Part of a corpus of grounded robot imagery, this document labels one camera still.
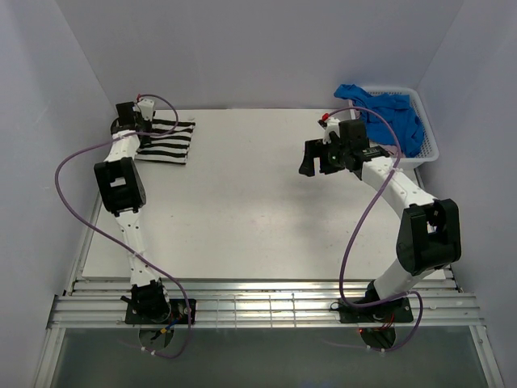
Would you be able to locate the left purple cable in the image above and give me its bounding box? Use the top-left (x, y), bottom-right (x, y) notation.
top-left (54, 95), bottom-right (193, 360)

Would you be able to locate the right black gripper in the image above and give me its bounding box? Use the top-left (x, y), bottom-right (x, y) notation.
top-left (299, 137), bottom-right (350, 177)

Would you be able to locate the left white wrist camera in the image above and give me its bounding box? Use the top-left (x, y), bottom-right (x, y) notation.
top-left (137, 95), bottom-right (155, 121)

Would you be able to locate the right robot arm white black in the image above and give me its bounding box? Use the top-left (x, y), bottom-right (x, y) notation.
top-left (299, 116), bottom-right (461, 321)

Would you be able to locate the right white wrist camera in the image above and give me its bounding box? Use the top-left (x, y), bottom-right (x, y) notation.
top-left (318, 113), bottom-right (340, 144)

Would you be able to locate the aluminium rail frame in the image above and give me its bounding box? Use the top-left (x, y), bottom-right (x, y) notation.
top-left (46, 112), bottom-right (484, 331)

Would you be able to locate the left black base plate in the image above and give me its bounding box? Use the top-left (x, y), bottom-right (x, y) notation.
top-left (124, 298), bottom-right (197, 326)

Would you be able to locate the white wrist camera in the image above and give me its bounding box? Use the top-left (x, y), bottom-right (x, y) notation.
top-left (137, 95), bottom-right (155, 121)
top-left (318, 113), bottom-right (340, 144)

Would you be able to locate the pink garment in basket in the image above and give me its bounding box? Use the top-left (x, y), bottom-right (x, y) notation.
top-left (380, 145), bottom-right (405, 158)

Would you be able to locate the white plastic basket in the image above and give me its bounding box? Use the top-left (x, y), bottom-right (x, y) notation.
top-left (363, 86), bottom-right (439, 169)

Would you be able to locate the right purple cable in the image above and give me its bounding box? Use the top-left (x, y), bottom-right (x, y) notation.
top-left (318, 106), bottom-right (424, 353)

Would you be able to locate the purple cable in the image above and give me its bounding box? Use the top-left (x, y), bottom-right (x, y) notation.
top-left (318, 106), bottom-right (424, 353)
top-left (54, 95), bottom-right (193, 360)

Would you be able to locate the blue tank top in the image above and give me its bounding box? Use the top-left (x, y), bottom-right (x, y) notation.
top-left (334, 84), bottom-right (425, 158)

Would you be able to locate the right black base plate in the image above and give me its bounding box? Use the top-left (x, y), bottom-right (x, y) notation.
top-left (329, 297), bottom-right (414, 323)

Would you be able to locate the black white striped tank top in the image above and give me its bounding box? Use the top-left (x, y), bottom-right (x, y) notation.
top-left (135, 119), bottom-right (196, 165)

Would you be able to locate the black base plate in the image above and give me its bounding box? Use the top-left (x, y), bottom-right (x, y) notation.
top-left (124, 298), bottom-right (197, 326)
top-left (329, 297), bottom-right (414, 323)

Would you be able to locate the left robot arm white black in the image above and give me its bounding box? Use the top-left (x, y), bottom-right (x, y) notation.
top-left (94, 97), bottom-right (171, 323)

